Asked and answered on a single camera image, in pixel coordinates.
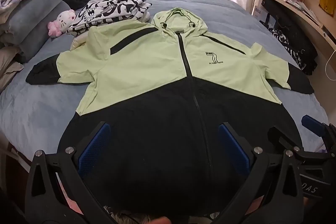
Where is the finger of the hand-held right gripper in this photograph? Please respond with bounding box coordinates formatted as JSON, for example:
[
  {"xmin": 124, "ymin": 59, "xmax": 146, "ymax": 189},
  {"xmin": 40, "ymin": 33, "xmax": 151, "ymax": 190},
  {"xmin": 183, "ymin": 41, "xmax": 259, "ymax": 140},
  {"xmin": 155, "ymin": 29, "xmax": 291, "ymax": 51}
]
[
  {"xmin": 301, "ymin": 115, "xmax": 336, "ymax": 136},
  {"xmin": 267, "ymin": 126, "xmax": 330, "ymax": 160}
]

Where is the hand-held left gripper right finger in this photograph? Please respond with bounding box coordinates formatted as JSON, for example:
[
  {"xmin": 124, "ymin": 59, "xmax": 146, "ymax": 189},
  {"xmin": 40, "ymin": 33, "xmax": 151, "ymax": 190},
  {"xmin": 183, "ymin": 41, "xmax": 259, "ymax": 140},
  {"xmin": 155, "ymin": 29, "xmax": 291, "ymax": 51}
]
[{"xmin": 210, "ymin": 122, "xmax": 306, "ymax": 224}]

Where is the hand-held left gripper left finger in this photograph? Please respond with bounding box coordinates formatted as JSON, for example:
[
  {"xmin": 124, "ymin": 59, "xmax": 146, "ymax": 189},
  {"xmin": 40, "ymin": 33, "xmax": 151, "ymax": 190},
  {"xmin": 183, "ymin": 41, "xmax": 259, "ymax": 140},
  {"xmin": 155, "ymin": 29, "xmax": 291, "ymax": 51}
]
[{"xmin": 25, "ymin": 122, "xmax": 116, "ymax": 224}]

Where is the green and black hooded jacket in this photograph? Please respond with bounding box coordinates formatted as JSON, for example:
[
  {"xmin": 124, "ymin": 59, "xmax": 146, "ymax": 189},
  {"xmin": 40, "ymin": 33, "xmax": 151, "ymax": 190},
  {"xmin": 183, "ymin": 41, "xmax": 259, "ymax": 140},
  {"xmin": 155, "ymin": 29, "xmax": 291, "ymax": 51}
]
[{"xmin": 25, "ymin": 7, "xmax": 315, "ymax": 216}]

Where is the black and white patterned garment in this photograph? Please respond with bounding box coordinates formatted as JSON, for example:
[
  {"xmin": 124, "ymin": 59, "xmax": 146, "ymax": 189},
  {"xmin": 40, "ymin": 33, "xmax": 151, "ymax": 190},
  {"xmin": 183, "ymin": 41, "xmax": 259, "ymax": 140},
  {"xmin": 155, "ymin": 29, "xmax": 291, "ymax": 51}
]
[{"xmin": 270, "ymin": 28, "xmax": 308, "ymax": 70}]

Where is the white satin folded cloth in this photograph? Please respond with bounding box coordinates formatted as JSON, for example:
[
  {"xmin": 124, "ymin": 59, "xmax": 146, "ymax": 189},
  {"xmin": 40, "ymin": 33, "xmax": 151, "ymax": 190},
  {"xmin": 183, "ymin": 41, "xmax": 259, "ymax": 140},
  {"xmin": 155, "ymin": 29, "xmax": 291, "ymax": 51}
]
[{"xmin": 70, "ymin": 30, "xmax": 90, "ymax": 51}]

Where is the stack of papers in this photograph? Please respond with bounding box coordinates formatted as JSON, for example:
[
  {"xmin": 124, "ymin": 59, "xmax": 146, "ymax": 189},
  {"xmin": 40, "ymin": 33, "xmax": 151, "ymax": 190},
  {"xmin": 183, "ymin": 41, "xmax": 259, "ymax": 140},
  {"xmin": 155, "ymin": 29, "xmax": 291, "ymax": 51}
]
[{"xmin": 291, "ymin": 1, "xmax": 323, "ymax": 27}]

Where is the beige cloth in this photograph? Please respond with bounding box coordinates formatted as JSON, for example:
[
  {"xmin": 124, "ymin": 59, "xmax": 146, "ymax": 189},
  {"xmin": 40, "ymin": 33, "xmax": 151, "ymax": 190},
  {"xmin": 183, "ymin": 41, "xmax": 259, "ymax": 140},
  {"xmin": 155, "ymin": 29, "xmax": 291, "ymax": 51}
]
[{"xmin": 0, "ymin": 46, "xmax": 25, "ymax": 91}]

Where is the white box with blue print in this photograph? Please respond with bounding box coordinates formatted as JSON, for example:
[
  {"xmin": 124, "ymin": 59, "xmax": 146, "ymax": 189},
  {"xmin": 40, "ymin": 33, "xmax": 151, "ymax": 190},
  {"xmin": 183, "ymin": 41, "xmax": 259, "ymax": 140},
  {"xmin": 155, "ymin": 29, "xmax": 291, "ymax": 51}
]
[{"xmin": 251, "ymin": 5, "xmax": 276, "ymax": 28}]

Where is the yellow paper tag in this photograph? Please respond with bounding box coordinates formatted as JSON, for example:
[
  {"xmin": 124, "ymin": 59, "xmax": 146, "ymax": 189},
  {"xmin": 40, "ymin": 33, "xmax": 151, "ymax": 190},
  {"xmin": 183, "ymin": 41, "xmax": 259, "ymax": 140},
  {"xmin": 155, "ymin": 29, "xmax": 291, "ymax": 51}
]
[{"xmin": 319, "ymin": 0, "xmax": 336, "ymax": 17}]

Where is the pink and white plush toy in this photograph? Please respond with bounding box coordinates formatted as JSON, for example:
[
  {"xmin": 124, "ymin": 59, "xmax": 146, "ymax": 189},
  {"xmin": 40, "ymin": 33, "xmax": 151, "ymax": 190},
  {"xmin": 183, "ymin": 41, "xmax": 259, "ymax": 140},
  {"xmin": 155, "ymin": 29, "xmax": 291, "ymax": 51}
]
[{"xmin": 47, "ymin": 9, "xmax": 76, "ymax": 38}]

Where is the black and white printed cloth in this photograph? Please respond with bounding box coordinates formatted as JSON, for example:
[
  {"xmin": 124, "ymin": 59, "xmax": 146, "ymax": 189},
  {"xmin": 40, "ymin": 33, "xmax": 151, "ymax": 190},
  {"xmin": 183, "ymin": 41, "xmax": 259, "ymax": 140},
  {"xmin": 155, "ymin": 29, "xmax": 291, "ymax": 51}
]
[{"xmin": 67, "ymin": 0, "xmax": 153, "ymax": 36}]

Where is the white cable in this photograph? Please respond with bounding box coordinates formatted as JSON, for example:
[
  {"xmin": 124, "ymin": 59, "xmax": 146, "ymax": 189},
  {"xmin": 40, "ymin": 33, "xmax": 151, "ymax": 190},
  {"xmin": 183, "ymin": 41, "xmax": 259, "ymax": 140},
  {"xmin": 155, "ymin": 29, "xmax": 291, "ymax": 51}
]
[{"xmin": 324, "ymin": 49, "xmax": 336, "ymax": 81}]

